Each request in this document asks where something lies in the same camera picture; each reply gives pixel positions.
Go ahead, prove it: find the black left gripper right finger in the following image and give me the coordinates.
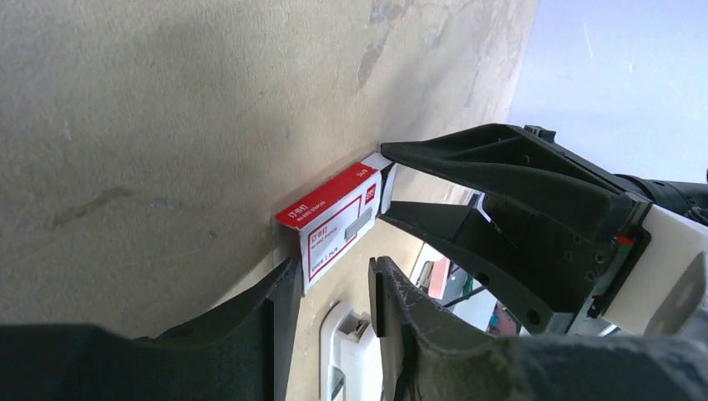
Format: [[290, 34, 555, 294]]
[[369, 256, 707, 400]]

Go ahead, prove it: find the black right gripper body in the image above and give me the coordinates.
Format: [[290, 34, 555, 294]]
[[483, 127, 650, 334]]

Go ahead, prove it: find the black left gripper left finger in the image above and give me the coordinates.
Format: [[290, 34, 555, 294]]
[[1, 258, 302, 400]]

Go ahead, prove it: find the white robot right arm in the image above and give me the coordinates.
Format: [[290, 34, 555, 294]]
[[381, 124, 707, 335]]

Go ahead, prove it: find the long white stapler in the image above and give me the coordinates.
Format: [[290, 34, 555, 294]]
[[320, 302, 383, 401]]

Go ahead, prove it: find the red white staple box sleeve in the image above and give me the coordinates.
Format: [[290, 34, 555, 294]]
[[272, 162, 382, 294]]

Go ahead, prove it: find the pink framed whiteboard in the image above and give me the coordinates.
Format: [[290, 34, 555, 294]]
[[410, 244, 479, 309]]

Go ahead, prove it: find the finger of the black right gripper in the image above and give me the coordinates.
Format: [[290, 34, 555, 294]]
[[381, 124, 634, 233], [381, 201, 559, 334]]

